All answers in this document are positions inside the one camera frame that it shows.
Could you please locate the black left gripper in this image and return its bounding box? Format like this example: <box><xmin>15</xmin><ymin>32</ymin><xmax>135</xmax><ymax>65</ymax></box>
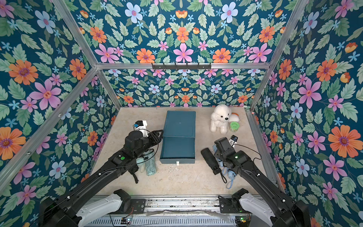
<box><xmin>132</xmin><ymin>129</ymin><xmax>164</xmax><ymax>159</ymax></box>

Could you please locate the black umbrella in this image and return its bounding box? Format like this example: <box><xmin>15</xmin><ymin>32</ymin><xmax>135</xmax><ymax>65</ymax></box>
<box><xmin>201</xmin><ymin>148</ymin><xmax>227</xmax><ymax>183</ymax></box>

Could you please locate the teal top drawer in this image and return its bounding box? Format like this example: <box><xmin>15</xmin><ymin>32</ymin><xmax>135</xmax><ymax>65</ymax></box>
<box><xmin>160</xmin><ymin>137</ymin><xmax>195</xmax><ymax>164</ymax></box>

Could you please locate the light blue umbrella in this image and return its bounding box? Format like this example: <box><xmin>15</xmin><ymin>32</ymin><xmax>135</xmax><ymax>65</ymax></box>
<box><xmin>222</xmin><ymin>167</ymin><xmax>231</xmax><ymax>177</ymax></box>
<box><xmin>226</xmin><ymin>170</ymin><xmax>236</xmax><ymax>190</ymax></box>

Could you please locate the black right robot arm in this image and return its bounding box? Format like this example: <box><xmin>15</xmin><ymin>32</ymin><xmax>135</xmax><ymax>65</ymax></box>
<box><xmin>215</xmin><ymin>137</ymin><xmax>311</xmax><ymax>227</ymax></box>

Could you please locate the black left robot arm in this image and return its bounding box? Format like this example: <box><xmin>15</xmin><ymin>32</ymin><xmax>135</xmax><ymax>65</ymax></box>
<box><xmin>37</xmin><ymin>129</ymin><xmax>164</xmax><ymax>227</ymax></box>

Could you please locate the mint green folded umbrella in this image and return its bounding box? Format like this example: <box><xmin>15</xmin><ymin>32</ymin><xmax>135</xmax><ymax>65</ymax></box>
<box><xmin>144</xmin><ymin>148</ymin><xmax>157</xmax><ymax>176</ymax></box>

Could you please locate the teal drawer cabinet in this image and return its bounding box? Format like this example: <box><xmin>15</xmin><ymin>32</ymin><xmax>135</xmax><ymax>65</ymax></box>
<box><xmin>164</xmin><ymin>111</ymin><xmax>196</xmax><ymax>138</ymax></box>

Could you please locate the green lidded cup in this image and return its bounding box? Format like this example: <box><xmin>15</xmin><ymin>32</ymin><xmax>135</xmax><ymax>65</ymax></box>
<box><xmin>230</xmin><ymin>122</ymin><xmax>240</xmax><ymax>132</ymax></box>

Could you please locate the white plush dog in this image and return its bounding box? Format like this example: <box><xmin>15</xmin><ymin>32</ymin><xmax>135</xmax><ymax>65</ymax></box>
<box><xmin>210</xmin><ymin>105</ymin><xmax>232</xmax><ymax>134</ymax></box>

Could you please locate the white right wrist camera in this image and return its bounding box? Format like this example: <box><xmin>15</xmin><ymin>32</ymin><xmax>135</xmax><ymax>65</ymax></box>
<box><xmin>229</xmin><ymin>135</ymin><xmax>238</xmax><ymax>147</ymax></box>

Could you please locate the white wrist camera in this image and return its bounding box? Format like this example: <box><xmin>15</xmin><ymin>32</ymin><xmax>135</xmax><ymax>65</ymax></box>
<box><xmin>229</xmin><ymin>135</ymin><xmax>238</xmax><ymax>147</ymax></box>
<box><xmin>134</xmin><ymin>120</ymin><xmax>147</xmax><ymax>130</ymax></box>

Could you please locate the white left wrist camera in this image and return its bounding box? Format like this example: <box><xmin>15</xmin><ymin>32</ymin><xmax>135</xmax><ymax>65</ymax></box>
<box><xmin>134</xmin><ymin>120</ymin><xmax>147</xmax><ymax>130</ymax></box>

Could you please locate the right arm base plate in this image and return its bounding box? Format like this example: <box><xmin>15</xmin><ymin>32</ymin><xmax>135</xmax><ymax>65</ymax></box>
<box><xmin>218</xmin><ymin>195</ymin><xmax>247</xmax><ymax>214</ymax></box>

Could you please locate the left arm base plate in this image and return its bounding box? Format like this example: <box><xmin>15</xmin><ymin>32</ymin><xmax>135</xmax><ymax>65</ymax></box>
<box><xmin>112</xmin><ymin>199</ymin><xmax>146</xmax><ymax>215</ymax></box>

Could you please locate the black wall hook rail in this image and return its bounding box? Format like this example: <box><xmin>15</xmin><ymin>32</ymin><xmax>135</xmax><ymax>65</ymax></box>
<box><xmin>151</xmin><ymin>63</ymin><xmax>212</xmax><ymax>71</ymax></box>

